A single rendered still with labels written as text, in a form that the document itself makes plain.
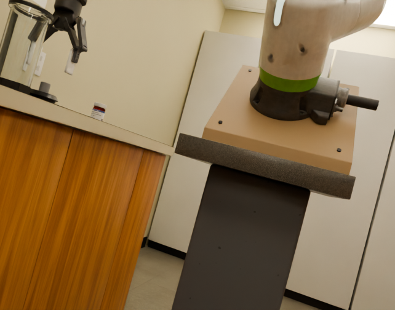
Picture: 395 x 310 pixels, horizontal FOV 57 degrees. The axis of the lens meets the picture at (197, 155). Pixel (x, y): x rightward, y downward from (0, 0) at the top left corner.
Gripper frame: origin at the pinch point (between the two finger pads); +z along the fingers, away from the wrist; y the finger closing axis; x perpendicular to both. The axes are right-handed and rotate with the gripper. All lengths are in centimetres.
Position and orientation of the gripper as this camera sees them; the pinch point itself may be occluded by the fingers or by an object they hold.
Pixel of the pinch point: (51, 66)
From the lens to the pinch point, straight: 118.4
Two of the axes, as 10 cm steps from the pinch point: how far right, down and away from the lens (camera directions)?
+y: 9.2, 2.4, -3.2
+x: 3.0, 1.1, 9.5
